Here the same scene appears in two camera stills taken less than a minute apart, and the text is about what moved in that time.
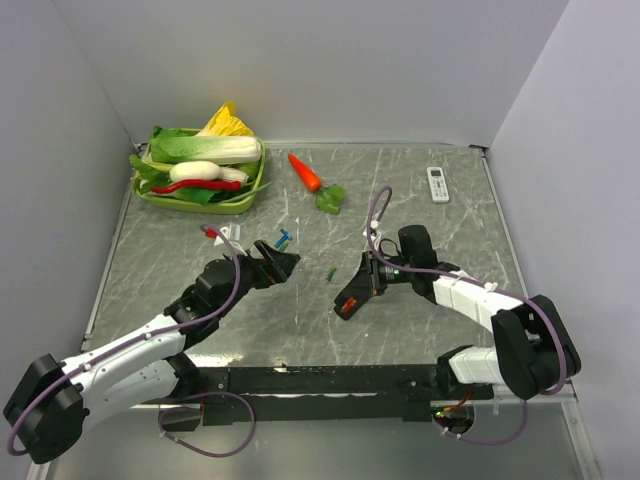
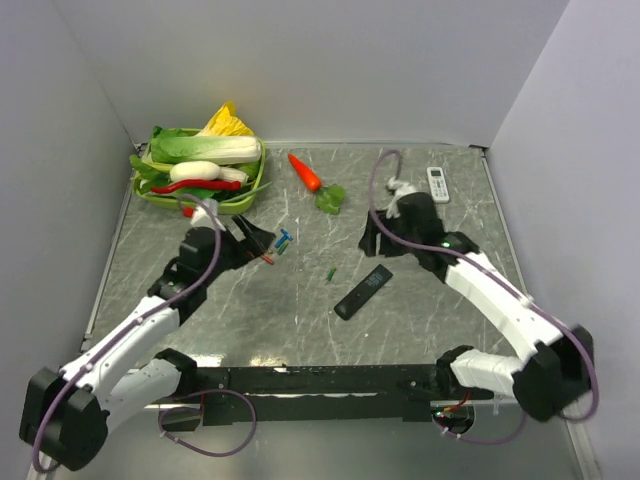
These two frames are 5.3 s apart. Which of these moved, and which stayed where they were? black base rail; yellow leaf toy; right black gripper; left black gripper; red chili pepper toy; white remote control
Moved: left black gripper; right black gripper
Stayed: red chili pepper toy; black base rail; yellow leaf toy; white remote control
